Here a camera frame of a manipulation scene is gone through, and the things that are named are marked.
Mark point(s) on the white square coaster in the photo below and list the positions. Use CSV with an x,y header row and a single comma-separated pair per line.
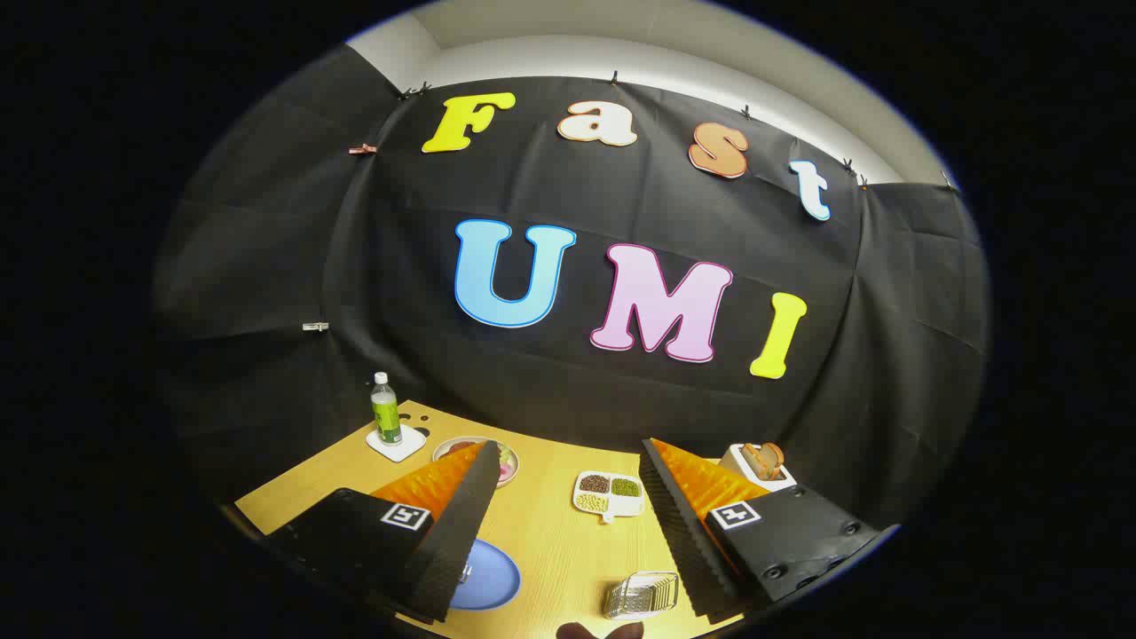
x,y
410,440

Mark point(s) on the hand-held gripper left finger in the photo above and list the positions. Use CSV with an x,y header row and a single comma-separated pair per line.
x,y
461,532

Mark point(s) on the white divided bean tray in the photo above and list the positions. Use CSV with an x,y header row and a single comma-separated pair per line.
x,y
608,494

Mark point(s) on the pink clip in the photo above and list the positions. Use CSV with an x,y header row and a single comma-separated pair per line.
x,y
362,149

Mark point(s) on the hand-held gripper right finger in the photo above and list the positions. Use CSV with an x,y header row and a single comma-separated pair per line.
x,y
679,524

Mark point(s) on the blue round plate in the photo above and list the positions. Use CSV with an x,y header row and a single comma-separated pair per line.
x,y
493,577

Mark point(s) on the white toaster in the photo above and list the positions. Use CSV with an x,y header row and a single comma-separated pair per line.
x,y
737,463

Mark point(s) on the round plate of food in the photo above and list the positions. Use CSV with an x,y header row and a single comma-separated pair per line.
x,y
508,466

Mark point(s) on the black backdrop cloth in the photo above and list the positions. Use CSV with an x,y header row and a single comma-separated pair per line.
x,y
355,266

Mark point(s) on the green label plastic bottle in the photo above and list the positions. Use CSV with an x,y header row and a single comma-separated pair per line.
x,y
386,417

